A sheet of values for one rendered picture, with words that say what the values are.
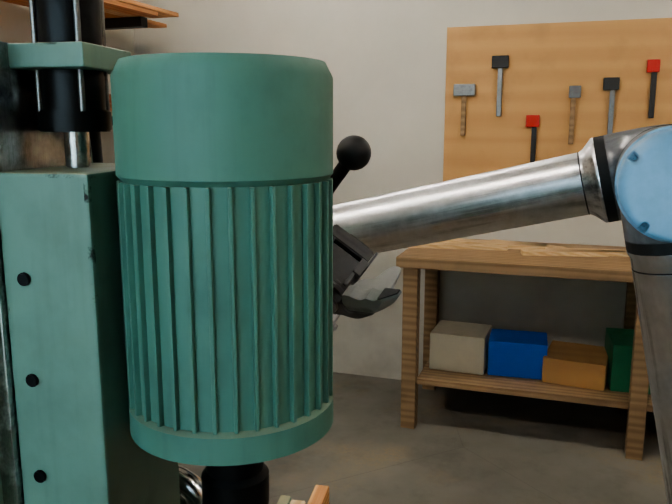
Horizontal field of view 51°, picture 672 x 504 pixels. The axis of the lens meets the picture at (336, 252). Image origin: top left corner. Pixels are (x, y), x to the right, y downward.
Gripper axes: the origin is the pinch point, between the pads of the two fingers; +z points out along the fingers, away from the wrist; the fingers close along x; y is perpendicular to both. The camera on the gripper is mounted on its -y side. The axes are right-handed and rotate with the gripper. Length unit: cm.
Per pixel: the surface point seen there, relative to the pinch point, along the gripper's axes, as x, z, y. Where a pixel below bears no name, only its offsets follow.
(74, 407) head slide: -8.6, 2.8, -26.5
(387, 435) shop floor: 59, -263, 63
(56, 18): -28.2, 14.7, -5.4
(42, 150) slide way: -24.9, 6.3, -12.1
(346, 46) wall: -78, -239, 214
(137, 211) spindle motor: -12.7, 14.0, -13.7
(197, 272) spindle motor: -6.2, 14.4, -14.8
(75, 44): -25.0, 15.6, -6.6
